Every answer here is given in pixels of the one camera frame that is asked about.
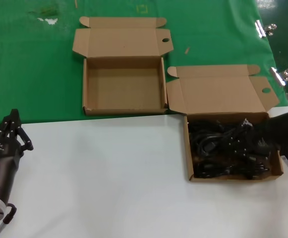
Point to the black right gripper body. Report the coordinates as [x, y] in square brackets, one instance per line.
[280, 129]

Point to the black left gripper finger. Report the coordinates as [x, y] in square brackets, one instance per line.
[2, 130]
[19, 134]

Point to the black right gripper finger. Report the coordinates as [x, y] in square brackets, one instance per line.
[264, 145]
[248, 124]

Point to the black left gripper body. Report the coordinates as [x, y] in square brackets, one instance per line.
[2, 163]

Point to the open brown cardboard box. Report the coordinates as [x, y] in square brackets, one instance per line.
[220, 91]
[124, 86]

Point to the silver metal binder clip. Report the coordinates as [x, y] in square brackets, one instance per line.
[261, 28]
[277, 75]

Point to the green table cloth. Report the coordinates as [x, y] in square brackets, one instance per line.
[22, 74]

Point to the small wooden chip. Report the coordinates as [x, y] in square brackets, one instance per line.
[187, 50]

